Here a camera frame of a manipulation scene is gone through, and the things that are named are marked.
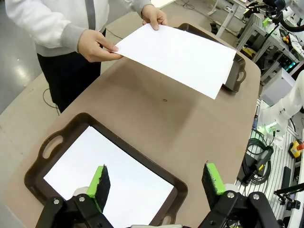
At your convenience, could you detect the white A4 paper stack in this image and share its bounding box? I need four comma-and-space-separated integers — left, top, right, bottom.
114, 23, 237, 100

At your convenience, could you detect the brown plastic serving tray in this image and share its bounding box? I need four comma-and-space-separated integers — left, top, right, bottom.
177, 22, 247, 93
24, 112, 189, 227

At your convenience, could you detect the aluminium frame rack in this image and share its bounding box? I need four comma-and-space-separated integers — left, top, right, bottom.
237, 13, 298, 79

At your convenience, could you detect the person right forearm white sleeve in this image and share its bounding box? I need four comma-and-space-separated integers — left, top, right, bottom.
4, 0, 88, 57

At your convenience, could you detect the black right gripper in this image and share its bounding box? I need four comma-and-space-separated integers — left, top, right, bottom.
244, 0, 284, 27

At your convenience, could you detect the black sleeved cable bundle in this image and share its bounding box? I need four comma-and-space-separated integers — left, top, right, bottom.
276, 13, 304, 33

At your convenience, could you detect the black coiled cable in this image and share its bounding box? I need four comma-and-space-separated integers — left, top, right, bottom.
241, 137, 275, 186

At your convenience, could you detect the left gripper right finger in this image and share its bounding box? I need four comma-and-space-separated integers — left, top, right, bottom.
198, 162, 280, 228

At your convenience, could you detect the white A4 paper sheet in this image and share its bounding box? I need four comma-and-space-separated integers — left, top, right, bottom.
43, 125, 175, 228

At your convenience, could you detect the thin black floor cable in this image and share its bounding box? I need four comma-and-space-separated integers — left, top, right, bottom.
42, 88, 60, 116

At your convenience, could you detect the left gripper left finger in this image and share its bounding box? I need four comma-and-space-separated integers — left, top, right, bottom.
35, 164, 113, 228

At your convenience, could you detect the person in white grey hoodie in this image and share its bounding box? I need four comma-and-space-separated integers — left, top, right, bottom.
4, 0, 153, 114

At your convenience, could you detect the person left forearm white sleeve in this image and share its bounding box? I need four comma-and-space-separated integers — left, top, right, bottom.
129, 0, 153, 12

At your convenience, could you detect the person left hand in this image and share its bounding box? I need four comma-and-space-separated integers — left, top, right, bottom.
141, 4, 169, 31

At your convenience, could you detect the yellow emergency stop button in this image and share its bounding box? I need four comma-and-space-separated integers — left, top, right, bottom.
288, 139, 304, 159

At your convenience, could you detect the person right hand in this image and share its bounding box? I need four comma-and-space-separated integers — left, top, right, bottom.
77, 29, 124, 63

